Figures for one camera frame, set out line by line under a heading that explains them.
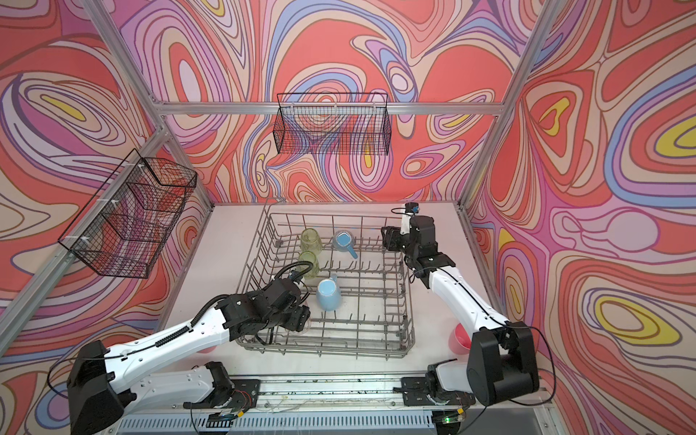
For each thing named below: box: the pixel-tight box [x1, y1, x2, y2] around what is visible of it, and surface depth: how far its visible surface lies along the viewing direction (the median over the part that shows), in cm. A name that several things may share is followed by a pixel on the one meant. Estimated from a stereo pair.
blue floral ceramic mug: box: [332, 230, 358, 260], surface depth 90 cm
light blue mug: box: [316, 273, 343, 312], surface depth 81 cm
